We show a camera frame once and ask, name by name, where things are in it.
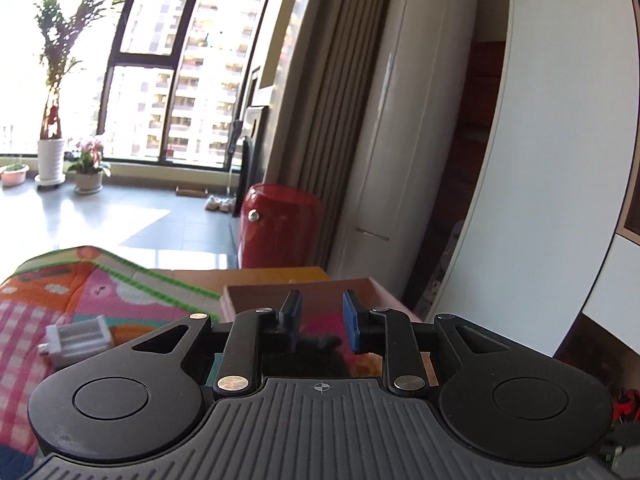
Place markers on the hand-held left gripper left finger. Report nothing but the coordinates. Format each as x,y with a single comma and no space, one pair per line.
292,310

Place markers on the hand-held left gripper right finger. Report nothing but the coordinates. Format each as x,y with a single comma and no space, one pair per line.
352,325

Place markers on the pink cardboard box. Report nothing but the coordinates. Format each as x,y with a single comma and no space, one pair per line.
250,300

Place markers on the red round stool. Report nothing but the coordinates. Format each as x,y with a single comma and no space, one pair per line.
280,225

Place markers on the white slipper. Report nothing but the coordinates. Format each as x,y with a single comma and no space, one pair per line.
228,204
213,203

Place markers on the black leaning board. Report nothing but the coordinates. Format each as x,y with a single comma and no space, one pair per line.
246,175

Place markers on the flat cardboard tray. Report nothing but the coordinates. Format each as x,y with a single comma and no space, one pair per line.
191,191

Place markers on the grey hanging bag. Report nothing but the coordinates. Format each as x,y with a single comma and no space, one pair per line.
234,140

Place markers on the white standing air conditioner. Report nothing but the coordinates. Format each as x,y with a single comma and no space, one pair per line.
400,135

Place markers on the beige pleated curtain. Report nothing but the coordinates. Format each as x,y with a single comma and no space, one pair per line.
325,110

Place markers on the small white plastic case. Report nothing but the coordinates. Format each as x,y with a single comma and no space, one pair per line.
77,340

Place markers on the pink flowering potted plant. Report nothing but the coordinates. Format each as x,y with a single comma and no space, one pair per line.
89,170

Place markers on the colourful printed play mat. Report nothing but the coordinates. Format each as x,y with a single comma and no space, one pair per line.
30,320

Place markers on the tall potted plant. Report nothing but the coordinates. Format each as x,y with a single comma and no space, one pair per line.
50,155

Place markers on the low white planter pot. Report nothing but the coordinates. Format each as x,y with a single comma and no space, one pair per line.
14,175

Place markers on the white picture frame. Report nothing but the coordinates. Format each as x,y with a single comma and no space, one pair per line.
260,100

